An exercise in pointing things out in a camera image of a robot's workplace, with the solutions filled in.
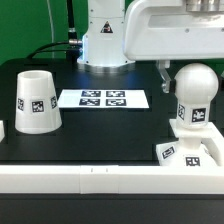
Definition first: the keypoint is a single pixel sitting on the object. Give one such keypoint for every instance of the white lamp bulb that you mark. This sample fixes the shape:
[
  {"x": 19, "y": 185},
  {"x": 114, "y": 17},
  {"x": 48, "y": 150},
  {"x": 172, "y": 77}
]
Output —
[{"x": 196, "y": 86}]

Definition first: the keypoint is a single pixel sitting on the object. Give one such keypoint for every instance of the white lamp shade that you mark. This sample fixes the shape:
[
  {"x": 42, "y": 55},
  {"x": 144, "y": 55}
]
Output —
[{"x": 37, "y": 111}]

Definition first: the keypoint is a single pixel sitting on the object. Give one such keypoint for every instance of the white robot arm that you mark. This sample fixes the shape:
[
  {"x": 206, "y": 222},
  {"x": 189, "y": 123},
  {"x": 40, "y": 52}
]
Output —
[{"x": 103, "y": 42}]

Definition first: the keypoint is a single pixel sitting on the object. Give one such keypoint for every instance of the white left fence piece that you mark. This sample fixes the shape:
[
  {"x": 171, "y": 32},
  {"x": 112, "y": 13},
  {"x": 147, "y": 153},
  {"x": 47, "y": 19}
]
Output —
[{"x": 2, "y": 132}]

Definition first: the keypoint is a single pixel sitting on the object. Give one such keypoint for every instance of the white marker sheet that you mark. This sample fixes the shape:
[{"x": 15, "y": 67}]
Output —
[{"x": 87, "y": 98}]

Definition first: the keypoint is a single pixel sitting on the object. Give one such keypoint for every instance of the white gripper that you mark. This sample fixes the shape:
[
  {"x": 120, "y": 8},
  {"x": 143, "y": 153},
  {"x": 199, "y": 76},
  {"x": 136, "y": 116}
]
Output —
[{"x": 166, "y": 30}]

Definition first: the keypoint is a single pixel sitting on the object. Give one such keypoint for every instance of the white right fence bar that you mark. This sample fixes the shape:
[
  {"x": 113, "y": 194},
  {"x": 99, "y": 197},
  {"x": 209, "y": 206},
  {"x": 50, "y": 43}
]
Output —
[{"x": 215, "y": 144}]

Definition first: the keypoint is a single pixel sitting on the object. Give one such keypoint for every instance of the white lamp base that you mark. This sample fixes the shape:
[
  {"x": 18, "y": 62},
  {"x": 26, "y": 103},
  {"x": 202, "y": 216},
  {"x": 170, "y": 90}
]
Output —
[{"x": 188, "y": 150}]

